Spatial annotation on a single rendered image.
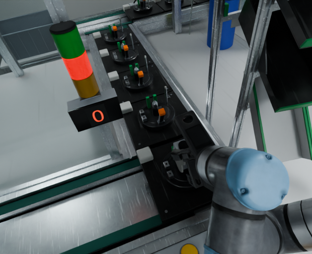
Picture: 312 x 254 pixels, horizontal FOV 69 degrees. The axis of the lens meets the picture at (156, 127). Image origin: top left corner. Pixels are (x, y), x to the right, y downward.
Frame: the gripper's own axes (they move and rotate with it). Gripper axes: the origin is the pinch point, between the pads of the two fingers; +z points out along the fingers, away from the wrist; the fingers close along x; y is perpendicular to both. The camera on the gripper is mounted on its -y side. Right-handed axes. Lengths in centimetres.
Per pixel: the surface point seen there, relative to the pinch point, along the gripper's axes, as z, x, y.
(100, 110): -4.4, -17.9, -16.0
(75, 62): -14.0, -19.1, -25.4
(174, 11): 79, 42, -72
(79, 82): -10.5, -19.8, -22.3
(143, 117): 21.0, -5.4, -11.9
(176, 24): 84, 43, -66
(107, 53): 63, -8, -52
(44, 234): 10.5, -45.3, 12.0
